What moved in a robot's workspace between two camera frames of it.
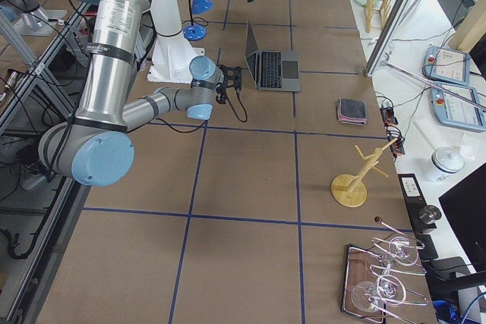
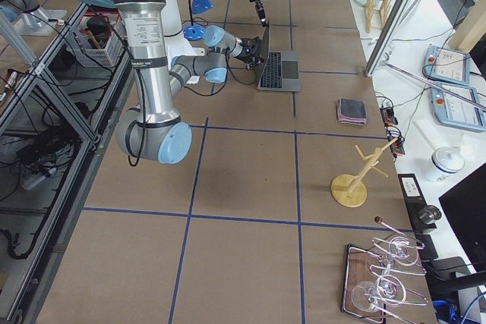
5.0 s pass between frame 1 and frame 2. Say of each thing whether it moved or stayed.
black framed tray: stayed
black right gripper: moved
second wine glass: stayed
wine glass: stayed
